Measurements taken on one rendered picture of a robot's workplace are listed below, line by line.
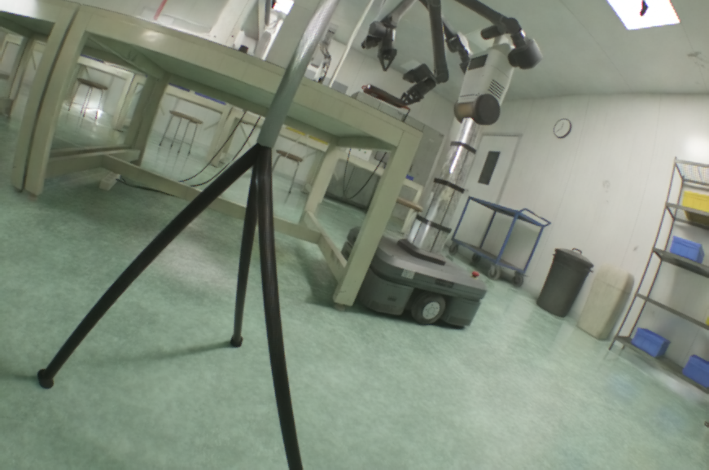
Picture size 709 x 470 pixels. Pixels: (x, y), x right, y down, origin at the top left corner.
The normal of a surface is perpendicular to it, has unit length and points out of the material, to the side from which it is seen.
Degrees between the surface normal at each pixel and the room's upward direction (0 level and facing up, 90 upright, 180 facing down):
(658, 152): 90
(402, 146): 90
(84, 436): 0
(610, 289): 93
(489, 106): 90
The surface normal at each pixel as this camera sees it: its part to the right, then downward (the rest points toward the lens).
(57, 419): 0.37, -0.93
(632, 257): -0.88, -0.33
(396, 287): 0.29, 0.20
